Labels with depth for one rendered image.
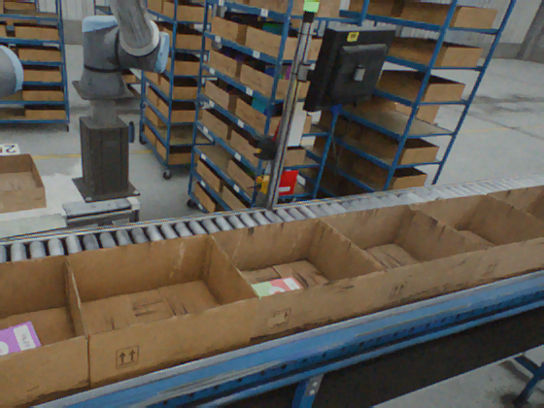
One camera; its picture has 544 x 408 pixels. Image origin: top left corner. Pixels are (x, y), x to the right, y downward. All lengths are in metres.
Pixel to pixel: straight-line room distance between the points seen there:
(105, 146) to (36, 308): 0.93
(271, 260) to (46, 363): 0.77
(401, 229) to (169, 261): 0.89
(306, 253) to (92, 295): 0.71
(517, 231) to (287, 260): 0.89
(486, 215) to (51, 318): 1.62
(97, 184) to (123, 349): 1.16
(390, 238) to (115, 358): 1.12
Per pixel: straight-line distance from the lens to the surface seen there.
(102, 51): 1.81
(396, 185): 3.15
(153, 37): 1.71
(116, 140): 1.92
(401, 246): 1.71
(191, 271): 1.25
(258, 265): 1.36
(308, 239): 1.42
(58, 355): 0.90
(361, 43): 1.90
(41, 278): 1.13
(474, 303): 1.53
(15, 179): 2.19
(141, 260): 1.16
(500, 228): 1.97
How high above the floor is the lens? 1.67
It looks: 31 degrees down
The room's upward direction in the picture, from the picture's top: 7 degrees clockwise
